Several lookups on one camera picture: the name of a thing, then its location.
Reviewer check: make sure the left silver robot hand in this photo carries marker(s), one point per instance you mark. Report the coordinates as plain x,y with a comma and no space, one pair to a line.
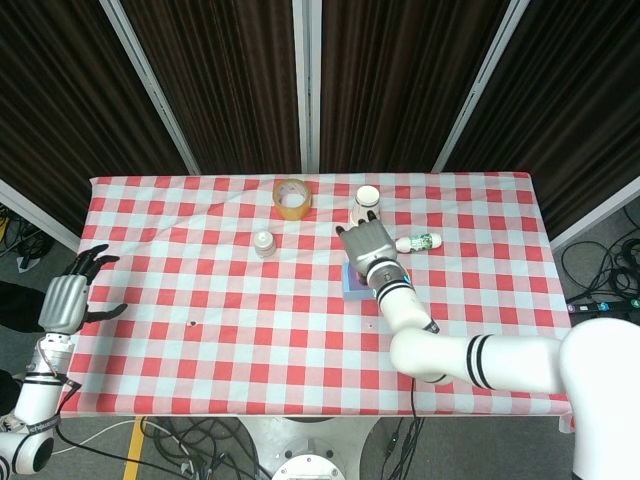
65,304

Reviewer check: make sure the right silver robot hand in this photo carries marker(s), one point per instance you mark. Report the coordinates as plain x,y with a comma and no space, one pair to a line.
370,245

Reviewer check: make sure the large blue foam cube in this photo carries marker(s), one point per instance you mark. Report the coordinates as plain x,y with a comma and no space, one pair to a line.
350,295

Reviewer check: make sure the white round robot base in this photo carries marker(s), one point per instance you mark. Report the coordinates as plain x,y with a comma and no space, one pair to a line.
305,445

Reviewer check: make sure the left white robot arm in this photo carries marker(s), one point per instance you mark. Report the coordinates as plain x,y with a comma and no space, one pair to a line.
35,395

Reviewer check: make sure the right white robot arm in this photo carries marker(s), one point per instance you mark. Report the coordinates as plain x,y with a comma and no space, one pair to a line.
500,360

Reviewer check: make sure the black trouser leg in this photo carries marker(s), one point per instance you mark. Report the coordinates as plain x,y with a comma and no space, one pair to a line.
20,307

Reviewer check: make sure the white paper cup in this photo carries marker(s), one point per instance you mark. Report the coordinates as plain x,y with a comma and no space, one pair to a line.
365,197

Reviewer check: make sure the white bottle green label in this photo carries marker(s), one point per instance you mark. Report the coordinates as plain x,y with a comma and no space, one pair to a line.
420,242

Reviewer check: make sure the yellow packing tape roll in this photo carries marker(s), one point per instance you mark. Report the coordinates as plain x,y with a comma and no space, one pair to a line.
292,211

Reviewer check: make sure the small grey lidded jar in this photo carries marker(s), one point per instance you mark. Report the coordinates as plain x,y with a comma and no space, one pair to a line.
264,245

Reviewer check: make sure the white sneaker black laces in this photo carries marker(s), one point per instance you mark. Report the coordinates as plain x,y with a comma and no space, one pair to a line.
10,424

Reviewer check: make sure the red white checkered tablecloth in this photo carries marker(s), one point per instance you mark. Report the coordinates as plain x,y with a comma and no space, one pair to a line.
225,350

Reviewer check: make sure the dark ribbed partition panel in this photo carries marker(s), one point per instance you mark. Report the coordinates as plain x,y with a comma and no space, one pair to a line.
400,75
225,80
65,100
575,100

